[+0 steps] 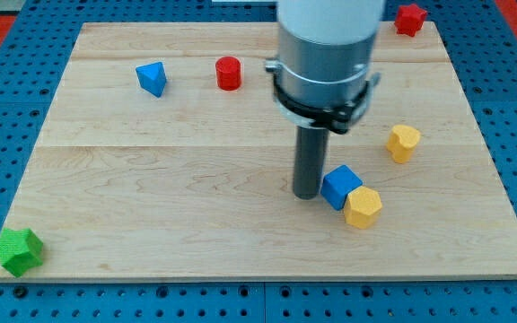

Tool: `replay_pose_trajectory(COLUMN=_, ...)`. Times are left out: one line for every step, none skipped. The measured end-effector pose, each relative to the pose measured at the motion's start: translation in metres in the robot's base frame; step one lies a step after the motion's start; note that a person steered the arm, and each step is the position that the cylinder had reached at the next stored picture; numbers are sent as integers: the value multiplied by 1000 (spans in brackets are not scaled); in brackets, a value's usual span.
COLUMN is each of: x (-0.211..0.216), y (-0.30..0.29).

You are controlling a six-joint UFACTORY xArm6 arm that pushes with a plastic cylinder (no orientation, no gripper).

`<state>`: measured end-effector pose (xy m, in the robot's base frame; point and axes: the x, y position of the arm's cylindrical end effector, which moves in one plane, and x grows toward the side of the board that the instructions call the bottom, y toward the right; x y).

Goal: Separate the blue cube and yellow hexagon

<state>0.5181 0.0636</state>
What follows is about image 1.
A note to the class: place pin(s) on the blue cube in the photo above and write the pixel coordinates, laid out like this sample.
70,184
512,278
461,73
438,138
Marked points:
337,184

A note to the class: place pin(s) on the yellow hexagon block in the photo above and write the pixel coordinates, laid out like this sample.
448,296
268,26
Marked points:
362,207

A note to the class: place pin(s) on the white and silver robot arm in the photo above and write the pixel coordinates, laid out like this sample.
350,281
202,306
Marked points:
323,57

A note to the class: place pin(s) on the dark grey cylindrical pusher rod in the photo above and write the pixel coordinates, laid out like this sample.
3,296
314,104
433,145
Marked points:
309,158

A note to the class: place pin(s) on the red cylinder block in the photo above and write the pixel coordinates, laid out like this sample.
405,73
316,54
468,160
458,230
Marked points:
228,73

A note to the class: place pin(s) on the light wooden board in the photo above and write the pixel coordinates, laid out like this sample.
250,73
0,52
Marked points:
194,186

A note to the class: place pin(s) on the blue triangle block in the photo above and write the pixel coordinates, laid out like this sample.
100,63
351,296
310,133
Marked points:
152,78

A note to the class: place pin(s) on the yellow heart block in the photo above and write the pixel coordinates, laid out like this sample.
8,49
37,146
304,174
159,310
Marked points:
402,142

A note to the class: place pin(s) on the red star block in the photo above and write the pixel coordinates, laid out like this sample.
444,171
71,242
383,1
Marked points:
410,19

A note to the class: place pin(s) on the green star block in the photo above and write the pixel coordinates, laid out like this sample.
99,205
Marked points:
20,250

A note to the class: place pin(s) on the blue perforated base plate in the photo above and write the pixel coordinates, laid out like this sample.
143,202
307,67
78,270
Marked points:
483,51

